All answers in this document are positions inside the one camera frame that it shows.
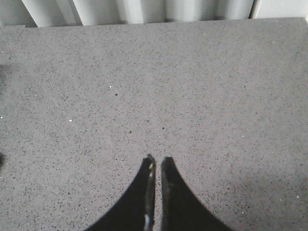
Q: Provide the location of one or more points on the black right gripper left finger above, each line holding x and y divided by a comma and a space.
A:
134, 211

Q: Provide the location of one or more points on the white pleated curtain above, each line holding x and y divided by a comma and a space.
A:
50, 13

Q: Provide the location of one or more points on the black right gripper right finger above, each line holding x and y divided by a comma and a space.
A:
182, 211

